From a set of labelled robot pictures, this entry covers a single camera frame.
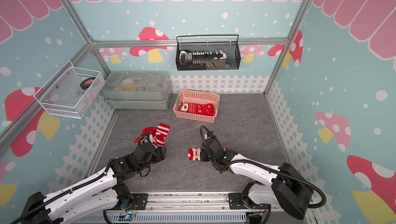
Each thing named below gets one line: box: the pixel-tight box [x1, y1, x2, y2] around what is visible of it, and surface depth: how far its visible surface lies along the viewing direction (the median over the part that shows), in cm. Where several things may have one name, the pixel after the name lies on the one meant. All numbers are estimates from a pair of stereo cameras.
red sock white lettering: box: [178, 101, 216, 117], surface depth 109 cm
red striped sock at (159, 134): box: [149, 123, 171, 149], surface depth 100 cm
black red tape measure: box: [79, 76, 96, 91], surface depth 79 cm
